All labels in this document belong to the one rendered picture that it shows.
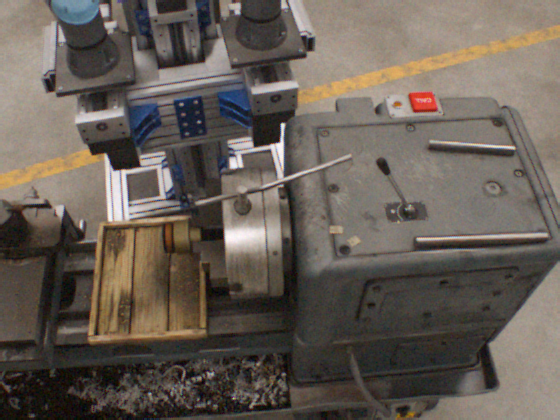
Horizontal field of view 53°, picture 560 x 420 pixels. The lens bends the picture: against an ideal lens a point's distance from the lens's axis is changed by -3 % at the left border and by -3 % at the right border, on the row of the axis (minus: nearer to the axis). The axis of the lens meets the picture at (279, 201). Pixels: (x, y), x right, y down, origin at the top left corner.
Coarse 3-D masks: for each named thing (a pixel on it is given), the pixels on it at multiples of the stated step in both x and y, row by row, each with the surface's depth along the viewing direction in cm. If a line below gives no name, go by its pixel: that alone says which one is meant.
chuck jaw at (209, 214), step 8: (208, 184) 134; (216, 184) 134; (208, 192) 134; (216, 192) 134; (200, 208) 136; (208, 208) 136; (216, 208) 136; (192, 216) 136; (200, 216) 136; (208, 216) 136; (216, 216) 137; (192, 224) 137; (200, 224) 137; (208, 224) 137; (216, 224) 137
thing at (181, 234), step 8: (168, 224) 138; (176, 224) 137; (184, 224) 137; (168, 232) 136; (176, 232) 136; (184, 232) 136; (192, 232) 137; (200, 232) 137; (168, 240) 136; (176, 240) 136; (184, 240) 136; (192, 240) 137; (200, 240) 137; (168, 248) 137; (176, 248) 136; (184, 248) 136; (192, 248) 139
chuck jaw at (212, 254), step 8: (224, 240) 137; (200, 248) 135; (208, 248) 135; (216, 248) 135; (224, 248) 135; (200, 256) 136; (208, 256) 134; (216, 256) 134; (224, 256) 134; (208, 264) 133; (216, 264) 132; (224, 264) 132; (216, 272) 131; (224, 272) 131; (216, 280) 131; (224, 280) 131; (232, 288) 131; (240, 288) 132
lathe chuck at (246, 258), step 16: (224, 176) 132; (240, 176) 132; (256, 176) 132; (224, 192) 128; (256, 192) 128; (224, 208) 126; (256, 208) 126; (224, 224) 125; (240, 224) 125; (256, 224) 125; (240, 240) 125; (256, 240) 125; (240, 256) 125; (256, 256) 126; (240, 272) 127; (256, 272) 127; (256, 288) 131
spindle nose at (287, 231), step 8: (280, 192) 136; (280, 200) 133; (288, 200) 135; (280, 208) 132; (288, 208) 132; (288, 216) 131; (288, 224) 131; (288, 232) 131; (288, 240) 131; (288, 248) 131; (288, 256) 132; (288, 264) 134; (288, 272) 139
